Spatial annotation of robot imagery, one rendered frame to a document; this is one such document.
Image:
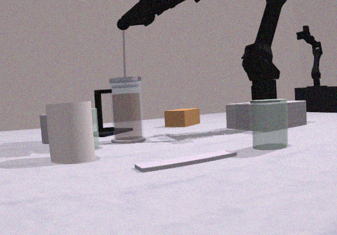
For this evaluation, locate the white flat bar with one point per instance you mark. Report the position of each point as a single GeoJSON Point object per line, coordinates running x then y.
{"type": "Point", "coordinates": [184, 161]}

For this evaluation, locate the brown rectangular block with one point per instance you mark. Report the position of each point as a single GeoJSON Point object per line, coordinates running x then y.
{"type": "Point", "coordinates": [182, 117]}

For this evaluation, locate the french press coffee maker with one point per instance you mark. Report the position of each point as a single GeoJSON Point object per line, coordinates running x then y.
{"type": "Point", "coordinates": [126, 104]}

